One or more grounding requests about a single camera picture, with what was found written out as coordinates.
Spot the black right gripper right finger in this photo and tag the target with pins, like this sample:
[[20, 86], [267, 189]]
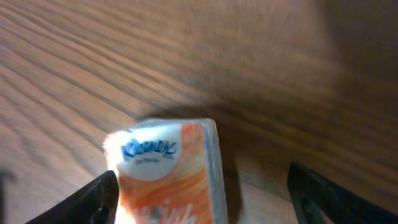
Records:
[[315, 197]]

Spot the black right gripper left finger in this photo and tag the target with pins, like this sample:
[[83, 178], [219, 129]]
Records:
[[94, 203]]

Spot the orange Kleenex tissue pack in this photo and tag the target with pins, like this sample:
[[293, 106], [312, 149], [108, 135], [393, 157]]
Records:
[[168, 171]]

